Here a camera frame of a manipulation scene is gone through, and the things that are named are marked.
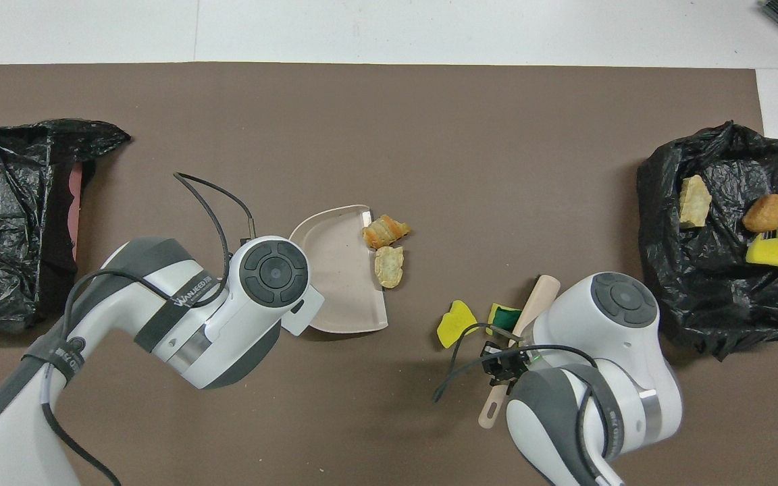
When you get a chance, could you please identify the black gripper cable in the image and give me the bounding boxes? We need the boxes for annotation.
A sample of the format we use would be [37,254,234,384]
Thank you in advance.
[432,323,626,486]
[39,172,256,486]

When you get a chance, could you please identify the brown bread nugget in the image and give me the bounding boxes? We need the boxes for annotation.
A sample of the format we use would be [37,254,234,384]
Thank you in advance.
[742,194,778,234]

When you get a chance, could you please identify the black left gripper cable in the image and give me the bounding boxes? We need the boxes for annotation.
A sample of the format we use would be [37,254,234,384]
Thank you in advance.
[39,172,256,486]

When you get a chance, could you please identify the left black trash bag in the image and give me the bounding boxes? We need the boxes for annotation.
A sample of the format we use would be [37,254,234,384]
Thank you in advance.
[636,121,778,362]

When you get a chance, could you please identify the beige plastic dustpan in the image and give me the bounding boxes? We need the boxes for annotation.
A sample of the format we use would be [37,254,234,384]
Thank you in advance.
[289,204,390,333]

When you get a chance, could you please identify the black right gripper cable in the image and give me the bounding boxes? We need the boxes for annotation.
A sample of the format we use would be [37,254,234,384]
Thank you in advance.
[432,323,626,486]

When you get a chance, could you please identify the brown table mat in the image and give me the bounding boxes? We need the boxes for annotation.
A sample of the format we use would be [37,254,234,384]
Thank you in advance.
[0,62,778,486]

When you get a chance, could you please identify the striped bread piece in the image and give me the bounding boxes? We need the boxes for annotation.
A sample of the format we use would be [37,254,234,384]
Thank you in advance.
[679,175,712,229]
[362,215,411,249]

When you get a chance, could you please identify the beige hand brush black bristles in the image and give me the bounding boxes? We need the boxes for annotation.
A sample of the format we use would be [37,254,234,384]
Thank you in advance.
[478,275,561,430]

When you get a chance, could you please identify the pale bread chunk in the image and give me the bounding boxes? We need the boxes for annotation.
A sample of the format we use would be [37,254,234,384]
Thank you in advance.
[374,246,405,290]

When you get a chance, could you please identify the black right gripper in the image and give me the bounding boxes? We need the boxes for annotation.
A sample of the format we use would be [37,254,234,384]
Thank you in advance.
[482,341,531,391]

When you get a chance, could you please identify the green and yellow sponge piece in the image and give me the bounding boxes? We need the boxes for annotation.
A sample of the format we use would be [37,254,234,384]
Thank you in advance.
[487,304,525,336]

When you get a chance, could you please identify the black bag lined pink bin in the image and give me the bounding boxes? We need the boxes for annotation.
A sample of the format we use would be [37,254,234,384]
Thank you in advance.
[0,119,132,331]

